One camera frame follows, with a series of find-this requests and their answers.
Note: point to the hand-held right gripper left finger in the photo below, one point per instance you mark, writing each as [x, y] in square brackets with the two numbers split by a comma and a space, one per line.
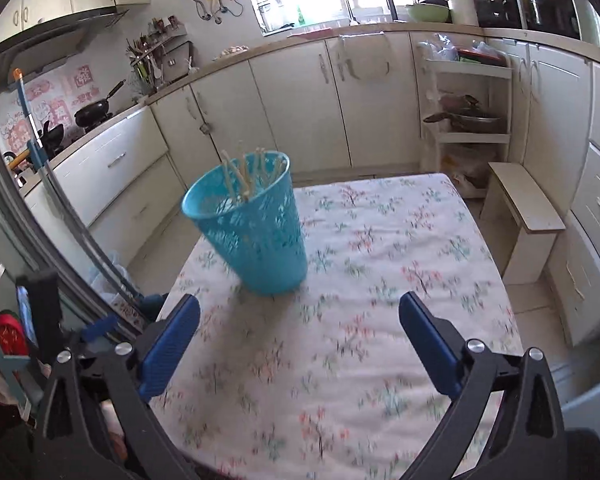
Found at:
[172, 340]

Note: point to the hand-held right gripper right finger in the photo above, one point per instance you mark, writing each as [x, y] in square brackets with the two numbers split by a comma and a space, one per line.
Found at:
[427, 340]

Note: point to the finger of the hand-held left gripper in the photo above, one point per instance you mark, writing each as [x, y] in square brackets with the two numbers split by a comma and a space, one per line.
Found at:
[45, 310]

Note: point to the turquoise perforated plastic basket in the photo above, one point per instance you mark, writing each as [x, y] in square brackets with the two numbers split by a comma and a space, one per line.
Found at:
[260, 255]

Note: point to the bundle of wooden chopsticks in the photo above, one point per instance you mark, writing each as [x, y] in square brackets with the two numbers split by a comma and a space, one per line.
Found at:
[242, 180]

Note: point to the red patterned plush slipper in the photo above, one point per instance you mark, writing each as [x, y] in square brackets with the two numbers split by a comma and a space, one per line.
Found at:
[10, 335]

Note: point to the blue and white shelf rack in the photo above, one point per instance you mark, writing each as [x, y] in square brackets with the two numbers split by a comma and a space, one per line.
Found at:
[0, 360]

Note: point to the floral tablecloth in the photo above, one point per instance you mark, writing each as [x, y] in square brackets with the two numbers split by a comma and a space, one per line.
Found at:
[355, 360]

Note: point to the clear plastic bag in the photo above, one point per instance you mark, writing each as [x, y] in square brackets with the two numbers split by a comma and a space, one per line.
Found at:
[115, 275]

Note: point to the cream cabinets under stove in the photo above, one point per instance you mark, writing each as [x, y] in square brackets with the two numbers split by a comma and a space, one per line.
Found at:
[110, 170]

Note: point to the wooden step stool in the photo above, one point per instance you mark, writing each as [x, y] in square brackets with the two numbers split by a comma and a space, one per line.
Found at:
[525, 200]

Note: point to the black frying pan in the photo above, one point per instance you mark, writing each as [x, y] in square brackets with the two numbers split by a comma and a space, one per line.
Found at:
[92, 112]

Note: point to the metal pan with lid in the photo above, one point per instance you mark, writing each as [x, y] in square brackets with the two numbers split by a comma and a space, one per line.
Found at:
[465, 120]

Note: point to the cream cabinets with drawers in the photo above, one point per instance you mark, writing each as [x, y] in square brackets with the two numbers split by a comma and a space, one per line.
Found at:
[580, 160]

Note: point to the white storage cart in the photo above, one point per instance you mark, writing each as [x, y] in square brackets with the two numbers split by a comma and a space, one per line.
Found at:
[500, 105]

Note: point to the range hood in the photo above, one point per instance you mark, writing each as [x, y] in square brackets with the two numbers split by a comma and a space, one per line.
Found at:
[45, 45]

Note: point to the cream cabinets under window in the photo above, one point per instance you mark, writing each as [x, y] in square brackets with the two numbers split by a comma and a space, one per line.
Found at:
[300, 105]

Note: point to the white hanging bin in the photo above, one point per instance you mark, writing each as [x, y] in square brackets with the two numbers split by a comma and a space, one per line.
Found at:
[360, 57]

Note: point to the green bowl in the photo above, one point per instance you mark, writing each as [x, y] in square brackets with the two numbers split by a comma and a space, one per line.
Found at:
[427, 14]

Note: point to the white thermos jug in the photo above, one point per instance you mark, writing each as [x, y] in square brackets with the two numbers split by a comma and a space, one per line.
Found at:
[461, 5]

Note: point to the black faucet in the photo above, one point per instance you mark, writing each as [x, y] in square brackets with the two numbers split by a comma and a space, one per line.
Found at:
[392, 5]

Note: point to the steel pot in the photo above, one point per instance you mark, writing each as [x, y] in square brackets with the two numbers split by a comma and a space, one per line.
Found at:
[547, 12]

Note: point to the grey door frame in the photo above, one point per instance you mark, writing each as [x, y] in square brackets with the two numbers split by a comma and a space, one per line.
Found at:
[40, 240]

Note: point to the pink wall stickers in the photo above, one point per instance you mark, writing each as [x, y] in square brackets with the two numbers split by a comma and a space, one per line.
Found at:
[55, 105]

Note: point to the wall utensil rack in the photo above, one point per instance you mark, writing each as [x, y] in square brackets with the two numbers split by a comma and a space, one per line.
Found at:
[155, 60]

